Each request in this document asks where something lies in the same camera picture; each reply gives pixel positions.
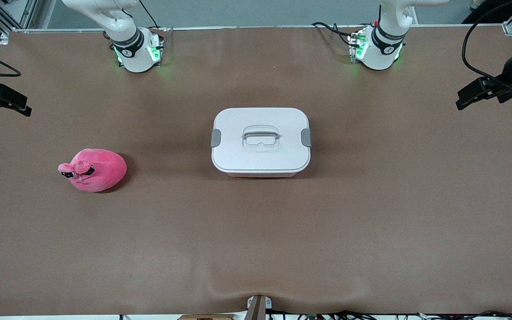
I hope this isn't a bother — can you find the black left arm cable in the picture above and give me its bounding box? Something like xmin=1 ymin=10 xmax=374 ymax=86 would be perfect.
xmin=462 ymin=0 xmax=512 ymax=89

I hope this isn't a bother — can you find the pink plush toy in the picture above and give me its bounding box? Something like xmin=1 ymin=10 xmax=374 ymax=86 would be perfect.
xmin=58 ymin=148 xmax=128 ymax=193

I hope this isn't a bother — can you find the black right base cable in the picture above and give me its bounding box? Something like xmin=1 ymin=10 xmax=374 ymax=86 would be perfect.
xmin=138 ymin=0 xmax=161 ymax=29

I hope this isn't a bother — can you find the brown table cover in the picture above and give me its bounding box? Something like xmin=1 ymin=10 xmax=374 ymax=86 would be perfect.
xmin=0 ymin=27 xmax=512 ymax=317

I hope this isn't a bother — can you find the black base cable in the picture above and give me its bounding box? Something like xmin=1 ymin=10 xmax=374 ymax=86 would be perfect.
xmin=312 ymin=21 xmax=363 ymax=47
xmin=138 ymin=0 xmax=161 ymax=29

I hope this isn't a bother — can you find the pink plastic box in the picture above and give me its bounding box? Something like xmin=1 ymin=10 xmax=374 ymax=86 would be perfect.
xmin=225 ymin=171 xmax=301 ymax=179

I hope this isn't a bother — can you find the black left base cable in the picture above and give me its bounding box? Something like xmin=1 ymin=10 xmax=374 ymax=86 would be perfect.
xmin=312 ymin=21 xmax=363 ymax=47

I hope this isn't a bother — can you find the metal bracket with brown post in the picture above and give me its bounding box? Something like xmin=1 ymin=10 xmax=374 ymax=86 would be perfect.
xmin=246 ymin=295 xmax=272 ymax=320

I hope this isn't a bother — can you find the white box lid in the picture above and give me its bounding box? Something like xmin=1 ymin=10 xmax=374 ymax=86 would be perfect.
xmin=211 ymin=107 xmax=312 ymax=174

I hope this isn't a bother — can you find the brown cardboard piece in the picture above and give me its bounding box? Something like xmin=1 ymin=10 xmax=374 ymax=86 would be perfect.
xmin=178 ymin=314 xmax=234 ymax=320

